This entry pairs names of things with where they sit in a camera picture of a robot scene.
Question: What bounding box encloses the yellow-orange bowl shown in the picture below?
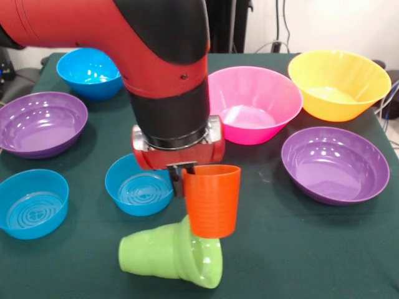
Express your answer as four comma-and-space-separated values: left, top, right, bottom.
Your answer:
287, 49, 392, 123

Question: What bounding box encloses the orange cup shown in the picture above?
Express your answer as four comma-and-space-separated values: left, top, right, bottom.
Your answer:
182, 164, 242, 239

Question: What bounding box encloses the dark green tablecloth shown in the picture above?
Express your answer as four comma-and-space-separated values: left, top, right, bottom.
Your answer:
0, 52, 399, 299

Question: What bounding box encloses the light blue cable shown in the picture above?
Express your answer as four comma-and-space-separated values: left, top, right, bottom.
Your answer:
375, 79, 399, 121

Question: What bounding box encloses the black plug with grey cable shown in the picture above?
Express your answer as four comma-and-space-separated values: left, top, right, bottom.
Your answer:
255, 39, 289, 54

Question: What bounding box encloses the pink bowl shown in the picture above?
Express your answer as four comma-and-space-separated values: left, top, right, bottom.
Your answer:
207, 66, 304, 146

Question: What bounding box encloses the green cup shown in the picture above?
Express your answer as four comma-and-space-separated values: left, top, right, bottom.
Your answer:
118, 222, 188, 280

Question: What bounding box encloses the black equipment rack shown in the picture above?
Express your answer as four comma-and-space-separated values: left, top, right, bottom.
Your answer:
0, 46, 16, 94

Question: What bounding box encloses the deep smooth blue bowl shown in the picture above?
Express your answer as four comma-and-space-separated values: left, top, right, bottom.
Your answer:
55, 48, 123, 101

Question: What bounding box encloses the black rounded seat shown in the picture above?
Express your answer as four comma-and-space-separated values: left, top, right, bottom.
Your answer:
6, 66, 42, 103

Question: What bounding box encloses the blue bowl with ringed bottom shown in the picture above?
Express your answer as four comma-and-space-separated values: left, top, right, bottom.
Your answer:
0, 169, 70, 240
104, 153, 175, 217

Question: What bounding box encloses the purple bowl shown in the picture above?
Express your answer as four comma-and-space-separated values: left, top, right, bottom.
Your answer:
0, 91, 89, 159
281, 126, 390, 206

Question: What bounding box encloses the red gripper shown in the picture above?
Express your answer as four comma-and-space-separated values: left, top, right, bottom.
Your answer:
131, 115, 224, 199

